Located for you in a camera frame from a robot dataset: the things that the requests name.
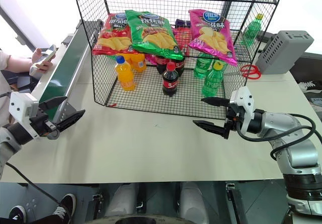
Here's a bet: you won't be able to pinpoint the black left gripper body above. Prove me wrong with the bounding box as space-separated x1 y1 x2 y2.
29 110 61 140

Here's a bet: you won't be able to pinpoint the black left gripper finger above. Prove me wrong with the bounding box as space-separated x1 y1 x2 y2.
38 96 68 111
53 109 86 134

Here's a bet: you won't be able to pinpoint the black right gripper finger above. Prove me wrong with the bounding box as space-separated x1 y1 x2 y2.
192 120 231 140
200 97 230 108

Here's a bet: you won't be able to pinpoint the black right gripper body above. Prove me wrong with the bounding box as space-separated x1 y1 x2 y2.
224 102 249 139

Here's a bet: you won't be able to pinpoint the white smartphone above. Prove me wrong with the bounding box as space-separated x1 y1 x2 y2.
35 44 57 66

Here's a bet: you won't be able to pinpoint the person's bare hand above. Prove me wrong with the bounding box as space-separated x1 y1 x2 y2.
31 48 54 73

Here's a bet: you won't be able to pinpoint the green soda bottle yellow cap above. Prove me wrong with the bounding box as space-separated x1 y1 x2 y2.
193 52 215 80
201 61 225 98
241 13 265 47

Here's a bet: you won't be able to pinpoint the pink potato chips bag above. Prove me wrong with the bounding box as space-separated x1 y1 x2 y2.
188 9 238 67

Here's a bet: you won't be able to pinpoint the orange soda bottle blue cap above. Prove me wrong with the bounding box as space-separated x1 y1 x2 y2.
114 55 136 92
129 53 147 73

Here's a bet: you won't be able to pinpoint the small red snack bag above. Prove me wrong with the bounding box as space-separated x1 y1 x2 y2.
173 26 193 56

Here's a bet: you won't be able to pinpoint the small pink snack bag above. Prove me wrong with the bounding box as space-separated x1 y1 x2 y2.
144 53 158 66

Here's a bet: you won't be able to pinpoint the white robot leg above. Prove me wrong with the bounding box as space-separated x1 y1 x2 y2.
104 183 138 217
180 182 210 224

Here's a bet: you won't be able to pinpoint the grey vented plastic box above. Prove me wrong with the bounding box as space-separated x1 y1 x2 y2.
256 30 315 75

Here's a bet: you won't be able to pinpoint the black printed mat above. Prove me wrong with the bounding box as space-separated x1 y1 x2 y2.
289 52 322 122

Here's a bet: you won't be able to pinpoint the purple snack bag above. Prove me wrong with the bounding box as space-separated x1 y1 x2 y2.
175 19 192 29

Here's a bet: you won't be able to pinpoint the black white sneaker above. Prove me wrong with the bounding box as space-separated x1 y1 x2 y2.
51 193 77 224
9 205 27 222

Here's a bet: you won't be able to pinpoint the green potato chips bag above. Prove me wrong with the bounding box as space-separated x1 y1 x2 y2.
125 9 185 61

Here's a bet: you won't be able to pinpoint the red potato chips bag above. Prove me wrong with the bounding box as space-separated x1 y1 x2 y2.
92 13 138 56

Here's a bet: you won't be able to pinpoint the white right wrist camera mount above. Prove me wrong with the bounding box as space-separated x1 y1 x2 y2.
227 86 255 134

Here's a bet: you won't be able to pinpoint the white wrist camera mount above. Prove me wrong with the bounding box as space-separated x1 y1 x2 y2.
227 86 255 134
9 91 40 139

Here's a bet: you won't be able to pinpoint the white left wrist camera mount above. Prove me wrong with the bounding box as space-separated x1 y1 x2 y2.
9 91 40 139

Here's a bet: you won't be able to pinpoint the green conveyor belt silver frame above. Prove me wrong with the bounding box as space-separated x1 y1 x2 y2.
31 20 104 127

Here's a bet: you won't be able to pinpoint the red handled scissors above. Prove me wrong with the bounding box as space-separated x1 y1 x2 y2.
239 64 261 81

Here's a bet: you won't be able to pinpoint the black wire mesh rack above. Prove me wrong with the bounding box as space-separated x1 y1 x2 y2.
71 0 286 121

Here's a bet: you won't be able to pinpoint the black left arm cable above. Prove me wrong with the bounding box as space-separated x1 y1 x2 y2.
5 162 73 224

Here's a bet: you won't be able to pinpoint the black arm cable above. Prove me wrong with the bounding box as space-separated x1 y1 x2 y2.
236 113 316 161
5 162 73 224

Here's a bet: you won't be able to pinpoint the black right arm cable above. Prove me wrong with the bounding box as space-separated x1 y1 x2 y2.
236 113 316 161

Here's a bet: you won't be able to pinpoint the black table frame bracket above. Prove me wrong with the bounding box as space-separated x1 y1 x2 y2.
225 183 250 224

